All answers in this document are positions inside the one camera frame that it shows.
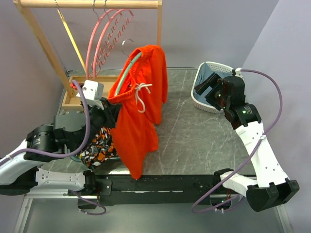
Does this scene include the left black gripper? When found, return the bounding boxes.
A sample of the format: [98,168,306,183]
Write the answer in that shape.
[74,96,122,154]

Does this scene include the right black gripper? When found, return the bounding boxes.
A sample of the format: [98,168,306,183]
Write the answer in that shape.
[194,72,229,111]

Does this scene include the orange shorts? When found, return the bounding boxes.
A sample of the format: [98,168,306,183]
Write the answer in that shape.
[108,45,169,179]

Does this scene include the green plastic hanger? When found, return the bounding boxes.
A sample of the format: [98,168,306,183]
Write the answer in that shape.
[114,38,142,97]

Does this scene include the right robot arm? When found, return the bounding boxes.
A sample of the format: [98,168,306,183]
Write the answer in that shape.
[191,73,300,213]

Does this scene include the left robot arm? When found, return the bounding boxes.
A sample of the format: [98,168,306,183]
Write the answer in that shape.
[0,98,121,196]

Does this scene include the patterned camouflage shorts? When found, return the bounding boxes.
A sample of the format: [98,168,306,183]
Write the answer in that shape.
[75,127,119,170]

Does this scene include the yellow plastic hanger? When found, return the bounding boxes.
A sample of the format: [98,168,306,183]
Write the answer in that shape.
[57,9,86,72]

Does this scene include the left pink plastic hanger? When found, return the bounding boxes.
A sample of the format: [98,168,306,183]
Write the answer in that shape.
[86,9,123,80]

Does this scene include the pink plastic hanger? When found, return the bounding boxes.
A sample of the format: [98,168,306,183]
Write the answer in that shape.
[86,9,134,79]
[86,9,123,80]

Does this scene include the right pink plastic hanger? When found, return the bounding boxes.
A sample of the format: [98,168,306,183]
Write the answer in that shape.
[86,9,134,79]

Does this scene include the wooden clothes rack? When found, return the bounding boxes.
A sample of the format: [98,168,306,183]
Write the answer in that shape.
[13,0,163,110]

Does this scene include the white plastic basket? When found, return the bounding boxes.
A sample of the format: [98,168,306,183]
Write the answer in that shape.
[191,62,247,116]

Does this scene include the blue-grey cloth in basket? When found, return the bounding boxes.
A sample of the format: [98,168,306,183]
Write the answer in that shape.
[191,61,233,114]

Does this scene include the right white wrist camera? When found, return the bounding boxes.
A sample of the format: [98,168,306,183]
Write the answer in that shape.
[231,68,243,79]

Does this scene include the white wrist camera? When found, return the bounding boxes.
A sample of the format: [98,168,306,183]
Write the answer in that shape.
[231,68,243,79]
[78,80,104,110]

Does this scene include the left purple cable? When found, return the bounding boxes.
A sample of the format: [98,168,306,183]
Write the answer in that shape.
[0,80,107,216]

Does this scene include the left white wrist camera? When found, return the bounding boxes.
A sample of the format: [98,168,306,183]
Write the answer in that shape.
[78,80,104,110]

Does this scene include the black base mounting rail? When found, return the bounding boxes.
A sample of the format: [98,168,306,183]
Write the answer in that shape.
[78,171,217,206]

